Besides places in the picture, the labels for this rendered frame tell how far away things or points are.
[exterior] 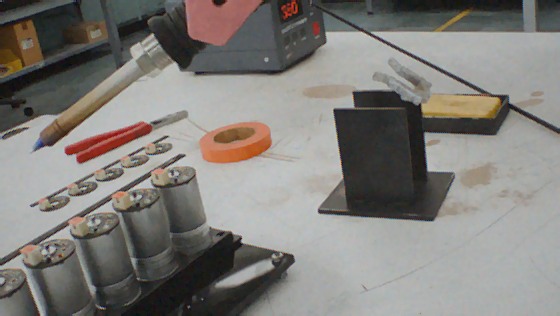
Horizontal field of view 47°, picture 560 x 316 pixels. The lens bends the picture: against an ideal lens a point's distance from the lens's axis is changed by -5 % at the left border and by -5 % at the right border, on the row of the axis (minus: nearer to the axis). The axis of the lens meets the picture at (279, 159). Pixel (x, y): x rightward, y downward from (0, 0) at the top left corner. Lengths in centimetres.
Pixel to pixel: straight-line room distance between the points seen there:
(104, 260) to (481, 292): 18
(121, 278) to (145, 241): 2
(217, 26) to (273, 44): 48
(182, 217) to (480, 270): 16
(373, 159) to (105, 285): 18
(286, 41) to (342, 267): 42
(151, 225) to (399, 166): 15
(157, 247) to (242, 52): 45
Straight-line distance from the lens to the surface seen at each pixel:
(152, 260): 34
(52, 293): 31
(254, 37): 74
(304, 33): 78
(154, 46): 26
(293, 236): 40
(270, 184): 48
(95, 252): 32
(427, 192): 42
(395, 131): 39
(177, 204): 35
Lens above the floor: 94
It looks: 22 degrees down
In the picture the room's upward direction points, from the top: 10 degrees counter-clockwise
